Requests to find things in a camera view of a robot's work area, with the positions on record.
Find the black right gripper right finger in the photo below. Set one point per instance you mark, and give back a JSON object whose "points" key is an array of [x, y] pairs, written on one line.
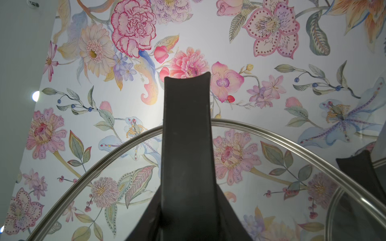
{"points": [[231, 228]]}

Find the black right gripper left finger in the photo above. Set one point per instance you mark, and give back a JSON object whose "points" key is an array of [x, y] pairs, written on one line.
{"points": [[147, 228]]}

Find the glass pot lid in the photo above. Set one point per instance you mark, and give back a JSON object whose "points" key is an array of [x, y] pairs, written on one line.
{"points": [[357, 209], [189, 205]]}

